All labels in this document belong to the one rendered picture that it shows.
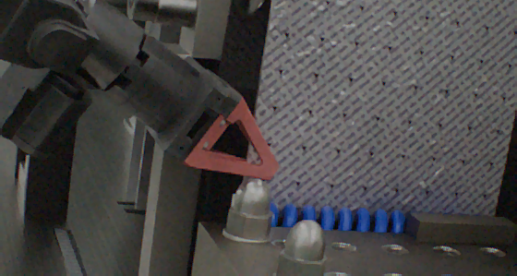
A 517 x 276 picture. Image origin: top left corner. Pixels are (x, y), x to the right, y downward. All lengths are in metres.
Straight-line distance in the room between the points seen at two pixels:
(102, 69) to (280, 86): 0.15
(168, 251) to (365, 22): 0.27
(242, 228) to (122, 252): 0.35
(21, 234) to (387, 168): 0.42
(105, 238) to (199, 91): 0.39
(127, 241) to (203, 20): 0.34
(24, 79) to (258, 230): 0.21
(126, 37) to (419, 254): 0.28
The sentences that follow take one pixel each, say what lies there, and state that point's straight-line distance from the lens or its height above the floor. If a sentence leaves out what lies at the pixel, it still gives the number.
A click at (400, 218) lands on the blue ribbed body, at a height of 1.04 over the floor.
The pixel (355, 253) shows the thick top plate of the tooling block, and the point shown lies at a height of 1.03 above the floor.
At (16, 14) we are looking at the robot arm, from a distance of 0.80.
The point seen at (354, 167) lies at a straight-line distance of 0.97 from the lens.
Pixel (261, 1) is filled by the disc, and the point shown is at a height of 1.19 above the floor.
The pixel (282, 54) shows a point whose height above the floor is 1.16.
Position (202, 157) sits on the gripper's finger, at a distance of 0.90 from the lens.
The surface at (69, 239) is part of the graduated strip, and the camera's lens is 1.21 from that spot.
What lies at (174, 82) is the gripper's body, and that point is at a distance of 0.88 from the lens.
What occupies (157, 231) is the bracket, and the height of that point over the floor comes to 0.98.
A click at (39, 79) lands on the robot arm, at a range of 0.86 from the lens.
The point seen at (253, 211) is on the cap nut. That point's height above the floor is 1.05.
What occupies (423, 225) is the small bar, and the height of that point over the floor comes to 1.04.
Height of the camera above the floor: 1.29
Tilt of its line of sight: 12 degrees down
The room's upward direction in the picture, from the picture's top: 9 degrees clockwise
